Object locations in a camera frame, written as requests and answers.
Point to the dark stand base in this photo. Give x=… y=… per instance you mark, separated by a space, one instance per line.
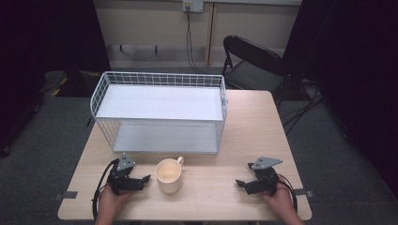
x=67 y=82

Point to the white wall socket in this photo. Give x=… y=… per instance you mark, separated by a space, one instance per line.
x=192 y=6

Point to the black curtain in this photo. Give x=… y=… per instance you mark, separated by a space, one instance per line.
x=350 y=62

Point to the person's left hand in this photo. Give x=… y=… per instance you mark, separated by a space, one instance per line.
x=111 y=200

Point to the dark tape strip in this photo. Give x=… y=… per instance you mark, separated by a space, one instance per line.
x=66 y=195
x=304 y=192

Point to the cream cup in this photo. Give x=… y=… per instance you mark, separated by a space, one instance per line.
x=169 y=178

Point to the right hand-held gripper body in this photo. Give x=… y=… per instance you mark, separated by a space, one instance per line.
x=266 y=179

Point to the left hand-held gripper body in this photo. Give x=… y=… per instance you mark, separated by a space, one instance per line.
x=120 y=181

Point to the black folding chair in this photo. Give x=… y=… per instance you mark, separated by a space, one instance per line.
x=253 y=67

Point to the person's right hand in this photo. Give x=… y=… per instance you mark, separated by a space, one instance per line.
x=280 y=200

